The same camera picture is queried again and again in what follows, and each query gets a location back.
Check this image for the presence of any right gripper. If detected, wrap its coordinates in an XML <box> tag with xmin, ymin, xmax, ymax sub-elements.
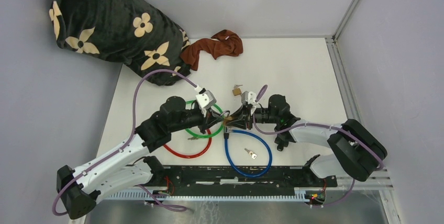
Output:
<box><xmin>226</xmin><ymin>104</ymin><xmax>279</xmax><ymax>131</ymax></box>

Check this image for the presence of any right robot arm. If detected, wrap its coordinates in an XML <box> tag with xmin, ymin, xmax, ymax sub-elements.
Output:
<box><xmin>224</xmin><ymin>94</ymin><xmax>387</xmax><ymax>186</ymax></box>

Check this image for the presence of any aluminium frame rail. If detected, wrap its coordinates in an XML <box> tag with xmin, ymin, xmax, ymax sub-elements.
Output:
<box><xmin>325</xmin><ymin>0</ymin><xmax>394</xmax><ymax>191</ymax></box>

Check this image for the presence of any black padlock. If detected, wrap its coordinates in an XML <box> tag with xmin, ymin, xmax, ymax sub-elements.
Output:
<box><xmin>274</xmin><ymin>135</ymin><xmax>293</xmax><ymax>151</ymax></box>

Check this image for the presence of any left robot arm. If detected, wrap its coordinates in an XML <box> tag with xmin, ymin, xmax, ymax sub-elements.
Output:
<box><xmin>57</xmin><ymin>96</ymin><xmax>223</xmax><ymax>219</ymax></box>

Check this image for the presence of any blue lock loose key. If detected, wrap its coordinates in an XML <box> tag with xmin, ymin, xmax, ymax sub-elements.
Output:
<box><xmin>245</xmin><ymin>148</ymin><xmax>257</xmax><ymax>159</ymax></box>

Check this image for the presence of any loose silver key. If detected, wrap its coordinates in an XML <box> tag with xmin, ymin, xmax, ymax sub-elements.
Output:
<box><xmin>188</xmin><ymin>136</ymin><xmax>200</xmax><ymax>141</ymax></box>

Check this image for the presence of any brown towel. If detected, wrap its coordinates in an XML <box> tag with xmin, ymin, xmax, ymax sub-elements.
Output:
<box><xmin>180</xmin><ymin>29</ymin><xmax>243</xmax><ymax>71</ymax></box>

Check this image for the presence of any green cable lock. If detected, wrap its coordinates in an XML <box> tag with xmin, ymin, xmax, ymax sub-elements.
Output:
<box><xmin>185</xmin><ymin>100</ymin><xmax>224</xmax><ymax>139</ymax></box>

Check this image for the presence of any black floral plush blanket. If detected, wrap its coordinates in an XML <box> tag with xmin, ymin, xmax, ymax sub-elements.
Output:
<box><xmin>49</xmin><ymin>0</ymin><xmax>191</xmax><ymax>86</ymax></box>

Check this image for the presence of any blue cable lock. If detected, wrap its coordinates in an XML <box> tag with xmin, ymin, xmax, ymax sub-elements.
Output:
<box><xmin>223</xmin><ymin>128</ymin><xmax>273</xmax><ymax>178</ymax></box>

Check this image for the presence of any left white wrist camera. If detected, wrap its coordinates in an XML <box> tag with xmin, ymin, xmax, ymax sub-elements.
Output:
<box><xmin>194</xmin><ymin>85</ymin><xmax>217</xmax><ymax>115</ymax></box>

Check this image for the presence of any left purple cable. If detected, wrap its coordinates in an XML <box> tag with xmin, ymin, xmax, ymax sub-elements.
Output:
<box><xmin>52</xmin><ymin>69</ymin><xmax>205</xmax><ymax>216</ymax></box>

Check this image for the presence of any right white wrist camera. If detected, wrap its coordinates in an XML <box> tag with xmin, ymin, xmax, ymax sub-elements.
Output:
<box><xmin>241</xmin><ymin>91</ymin><xmax>258</xmax><ymax>107</ymax></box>

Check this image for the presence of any small brass padlock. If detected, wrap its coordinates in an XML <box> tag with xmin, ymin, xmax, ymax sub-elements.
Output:
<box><xmin>232</xmin><ymin>84</ymin><xmax>242</xmax><ymax>96</ymax></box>

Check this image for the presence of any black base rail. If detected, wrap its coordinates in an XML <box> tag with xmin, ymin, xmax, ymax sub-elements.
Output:
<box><xmin>146</xmin><ymin>165</ymin><xmax>338</xmax><ymax>196</ymax></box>

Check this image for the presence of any white cable duct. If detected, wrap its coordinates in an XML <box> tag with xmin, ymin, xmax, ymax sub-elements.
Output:
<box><xmin>105</xmin><ymin>188</ymin><xmax>309</xmax><ymax>203</ymax></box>

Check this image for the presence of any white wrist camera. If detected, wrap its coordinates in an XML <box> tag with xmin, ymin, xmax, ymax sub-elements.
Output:
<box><xmin>241</xmin><ymin>91</ymin><xmax>258</xmax><ymax>107</ymax></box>
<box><xmin>194</xmin><ymin>85</ymin><xmax>217</xmax><ymax>115</ymax></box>

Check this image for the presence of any red cable lock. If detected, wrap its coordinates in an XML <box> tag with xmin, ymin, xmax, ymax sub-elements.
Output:
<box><xmin>163</xmin><ymin>129</ymin><xmax>212</xmax><ymax>159</ymax></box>

